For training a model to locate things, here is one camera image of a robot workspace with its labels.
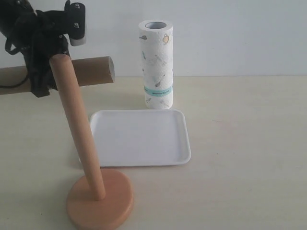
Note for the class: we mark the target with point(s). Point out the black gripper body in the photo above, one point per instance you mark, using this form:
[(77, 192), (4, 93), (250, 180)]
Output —
[(36, 33)]

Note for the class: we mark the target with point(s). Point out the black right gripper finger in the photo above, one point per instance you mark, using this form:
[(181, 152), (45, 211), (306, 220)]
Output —
[(40, 76)]

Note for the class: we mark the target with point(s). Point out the brown cardboard tube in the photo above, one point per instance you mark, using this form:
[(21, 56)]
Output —
[(91, 72)]

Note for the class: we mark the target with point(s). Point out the printed white paper towel roll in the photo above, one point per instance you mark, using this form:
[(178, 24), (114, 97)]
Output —
[(156, 43)]

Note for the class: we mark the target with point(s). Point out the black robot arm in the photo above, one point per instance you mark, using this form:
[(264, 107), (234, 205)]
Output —
[(11, 4)]

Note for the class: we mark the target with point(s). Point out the wooden paper towel holder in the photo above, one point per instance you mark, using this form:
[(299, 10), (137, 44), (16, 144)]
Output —
[(103, 198)]

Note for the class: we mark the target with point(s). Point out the white rectangular tray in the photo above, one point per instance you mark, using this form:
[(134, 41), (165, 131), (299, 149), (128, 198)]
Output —
[(136, 138)]

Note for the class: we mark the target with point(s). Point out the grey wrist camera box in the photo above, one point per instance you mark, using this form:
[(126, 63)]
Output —
[(76, 22)]

